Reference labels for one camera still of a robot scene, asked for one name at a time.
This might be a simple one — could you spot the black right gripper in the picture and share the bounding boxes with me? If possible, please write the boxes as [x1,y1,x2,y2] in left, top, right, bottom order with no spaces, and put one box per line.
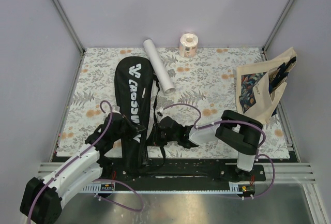
[144,123,178,147]

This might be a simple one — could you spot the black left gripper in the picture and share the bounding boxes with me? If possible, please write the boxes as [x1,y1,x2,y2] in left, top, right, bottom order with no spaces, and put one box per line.
[113,115,146,141]

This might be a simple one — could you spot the white shuttlecock tube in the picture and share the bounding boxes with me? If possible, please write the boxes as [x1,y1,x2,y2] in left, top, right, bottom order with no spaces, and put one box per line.
[143,39,176,96]

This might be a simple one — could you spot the black racket bag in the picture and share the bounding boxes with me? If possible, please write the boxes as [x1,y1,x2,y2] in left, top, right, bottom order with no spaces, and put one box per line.
[114,56,166,176]

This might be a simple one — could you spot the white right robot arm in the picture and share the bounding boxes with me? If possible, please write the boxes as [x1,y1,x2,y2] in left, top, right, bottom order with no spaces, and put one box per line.
[152,110,266,181]

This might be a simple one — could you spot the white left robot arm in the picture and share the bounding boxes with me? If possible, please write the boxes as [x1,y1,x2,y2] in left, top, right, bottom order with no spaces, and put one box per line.
[20,112,145,223]

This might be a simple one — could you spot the floral table mat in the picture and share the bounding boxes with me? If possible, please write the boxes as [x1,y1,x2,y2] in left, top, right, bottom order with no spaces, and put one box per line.
[55,47,290,159]

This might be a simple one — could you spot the pink toilet paper roll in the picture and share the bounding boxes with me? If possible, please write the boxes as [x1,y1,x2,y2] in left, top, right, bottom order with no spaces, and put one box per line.
[178,33,199,58]

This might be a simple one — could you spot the beige tote bag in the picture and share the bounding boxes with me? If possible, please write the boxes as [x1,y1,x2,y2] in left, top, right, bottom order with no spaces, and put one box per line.
[235,47,297,124]

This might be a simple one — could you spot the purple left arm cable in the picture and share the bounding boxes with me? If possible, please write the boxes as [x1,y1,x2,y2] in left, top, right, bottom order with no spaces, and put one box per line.
[27,100,114,223]

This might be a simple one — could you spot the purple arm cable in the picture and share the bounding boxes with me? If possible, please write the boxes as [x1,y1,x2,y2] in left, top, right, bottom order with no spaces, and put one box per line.
[157,103,276,199]
[27,100,114,223]

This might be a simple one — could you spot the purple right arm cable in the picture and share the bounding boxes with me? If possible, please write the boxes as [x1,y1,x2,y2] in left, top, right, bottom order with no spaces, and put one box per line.
[157,103,276,199]

